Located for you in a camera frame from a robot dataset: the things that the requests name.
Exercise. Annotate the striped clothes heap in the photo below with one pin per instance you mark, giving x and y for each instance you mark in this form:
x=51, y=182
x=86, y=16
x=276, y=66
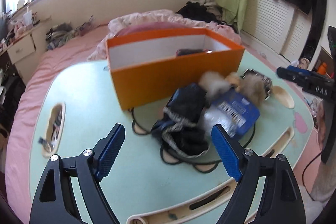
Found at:
x=61, y=35

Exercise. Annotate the orange bottle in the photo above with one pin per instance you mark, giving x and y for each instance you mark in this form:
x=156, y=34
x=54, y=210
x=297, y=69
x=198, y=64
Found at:
x=322, y=68

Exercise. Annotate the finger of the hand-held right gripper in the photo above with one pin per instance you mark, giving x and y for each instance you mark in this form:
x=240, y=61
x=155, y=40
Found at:
x=290, y=75
x=300, y=69

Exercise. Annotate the bubble wrap packet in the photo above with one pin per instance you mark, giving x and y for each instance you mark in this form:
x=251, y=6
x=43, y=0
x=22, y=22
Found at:
x=214, y=119

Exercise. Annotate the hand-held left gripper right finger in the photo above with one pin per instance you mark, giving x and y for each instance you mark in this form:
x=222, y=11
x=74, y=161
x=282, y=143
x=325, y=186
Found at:
x=227, y=153

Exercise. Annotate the brown fluffy pompom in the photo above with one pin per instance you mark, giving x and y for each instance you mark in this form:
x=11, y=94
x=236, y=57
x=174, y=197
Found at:
x=253, y=90

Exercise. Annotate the black lace-trimmed cloth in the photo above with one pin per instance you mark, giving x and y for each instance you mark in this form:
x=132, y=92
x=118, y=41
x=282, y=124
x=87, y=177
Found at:
x=183, y=129

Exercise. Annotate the small round mirror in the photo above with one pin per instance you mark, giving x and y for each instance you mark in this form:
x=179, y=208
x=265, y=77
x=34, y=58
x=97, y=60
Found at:
x=21, y=3

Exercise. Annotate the green cartoon desktop table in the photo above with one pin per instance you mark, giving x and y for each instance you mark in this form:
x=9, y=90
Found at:
x=86, y=92

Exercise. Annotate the pink bed sheet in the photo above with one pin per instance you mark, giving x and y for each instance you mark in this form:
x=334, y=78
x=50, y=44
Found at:
x=52, y=61

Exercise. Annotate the black purse with red cross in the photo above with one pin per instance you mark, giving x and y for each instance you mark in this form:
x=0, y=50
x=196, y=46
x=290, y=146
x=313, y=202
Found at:
x=191, y=52

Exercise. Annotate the blue hard case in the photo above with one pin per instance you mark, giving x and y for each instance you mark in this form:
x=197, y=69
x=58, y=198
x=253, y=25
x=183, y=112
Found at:
x=244, y=113

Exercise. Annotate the black clothes pile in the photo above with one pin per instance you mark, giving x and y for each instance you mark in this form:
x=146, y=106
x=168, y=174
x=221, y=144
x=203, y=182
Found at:
x=197, y=12

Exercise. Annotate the beige cloth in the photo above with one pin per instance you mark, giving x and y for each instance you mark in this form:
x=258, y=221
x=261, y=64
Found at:
x=305, y=63

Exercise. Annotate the orange cardboard box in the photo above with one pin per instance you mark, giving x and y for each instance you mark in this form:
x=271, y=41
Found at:
x=178, y=82

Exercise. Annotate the small beige plush toy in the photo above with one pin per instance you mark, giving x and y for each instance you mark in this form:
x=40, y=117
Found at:
x=233, y=79

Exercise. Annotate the plastic cup with straw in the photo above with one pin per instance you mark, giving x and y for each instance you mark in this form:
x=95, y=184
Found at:
x=28, y=16

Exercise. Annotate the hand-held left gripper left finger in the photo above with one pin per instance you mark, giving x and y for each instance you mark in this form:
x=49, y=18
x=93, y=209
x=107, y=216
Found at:
x=109, y=153

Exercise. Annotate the white nightstand with drawer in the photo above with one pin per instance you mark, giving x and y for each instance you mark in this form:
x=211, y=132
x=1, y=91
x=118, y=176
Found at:
x=21, y=49

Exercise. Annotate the crumpled pink blanket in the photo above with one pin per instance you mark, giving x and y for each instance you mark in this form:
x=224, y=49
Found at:
x=147, y=23

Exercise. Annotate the grey fuzzy cloth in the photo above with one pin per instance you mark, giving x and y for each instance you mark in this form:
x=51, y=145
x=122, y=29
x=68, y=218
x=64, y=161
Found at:
x=324, y=182

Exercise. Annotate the person's right hand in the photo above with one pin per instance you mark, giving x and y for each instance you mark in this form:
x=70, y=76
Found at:
x=322, y=121

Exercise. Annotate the shiny silver disc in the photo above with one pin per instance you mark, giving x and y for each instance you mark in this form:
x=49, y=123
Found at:
x=265, y=82

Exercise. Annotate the white fluffy pompom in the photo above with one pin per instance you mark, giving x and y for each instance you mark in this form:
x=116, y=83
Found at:
x=214, y=85

